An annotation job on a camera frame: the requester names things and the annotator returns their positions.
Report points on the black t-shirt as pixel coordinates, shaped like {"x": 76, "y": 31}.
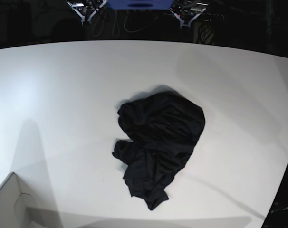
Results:
{"x": 163, "y": 130}

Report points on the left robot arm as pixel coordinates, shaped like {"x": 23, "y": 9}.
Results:
{"x": 187, "y": 11}

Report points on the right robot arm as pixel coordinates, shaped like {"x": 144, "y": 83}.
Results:
{"x": 87, "y": 9}

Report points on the blue plastic bin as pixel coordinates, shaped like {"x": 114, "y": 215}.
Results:
{"x": 140, "y": 4}

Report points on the white cardboard box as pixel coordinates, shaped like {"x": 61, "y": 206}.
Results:
{"x": 13, "y": 210}

